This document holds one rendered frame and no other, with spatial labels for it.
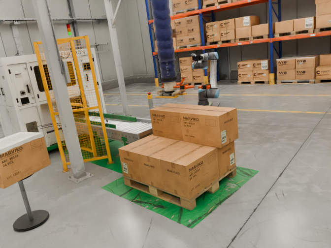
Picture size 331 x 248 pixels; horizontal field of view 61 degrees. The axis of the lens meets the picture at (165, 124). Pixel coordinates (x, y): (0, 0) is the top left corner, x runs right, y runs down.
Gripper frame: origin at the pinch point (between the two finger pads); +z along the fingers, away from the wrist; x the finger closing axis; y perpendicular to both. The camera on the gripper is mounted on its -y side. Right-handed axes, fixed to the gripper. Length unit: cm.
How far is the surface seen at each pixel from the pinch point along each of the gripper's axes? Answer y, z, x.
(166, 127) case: 26, 41, -87
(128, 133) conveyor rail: 94, 55, -100
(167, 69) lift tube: 20.3, 29.8, -8.0
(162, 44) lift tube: 22.0, 32.5, 25.0
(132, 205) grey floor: 12, 133, -158
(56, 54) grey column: 142, 118, 29
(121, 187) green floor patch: 62, 109, -158
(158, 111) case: 37, 41, -66
